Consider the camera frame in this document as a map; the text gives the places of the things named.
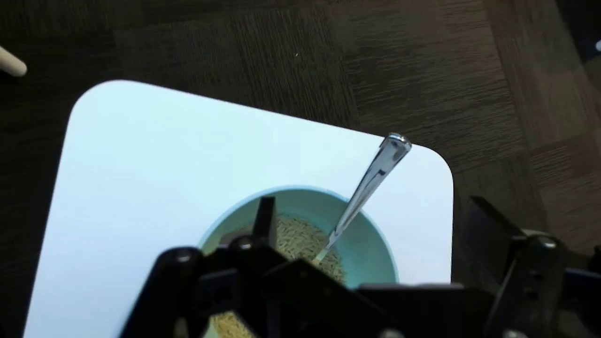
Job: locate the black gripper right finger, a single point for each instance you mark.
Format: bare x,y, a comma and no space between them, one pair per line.
538,294

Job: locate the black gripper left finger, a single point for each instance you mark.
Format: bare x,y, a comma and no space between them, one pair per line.
188,294

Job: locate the teal bowl with rice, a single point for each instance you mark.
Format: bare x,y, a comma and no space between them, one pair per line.
369,251

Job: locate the white side table orange stand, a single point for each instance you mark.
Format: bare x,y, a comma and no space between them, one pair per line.
156,176

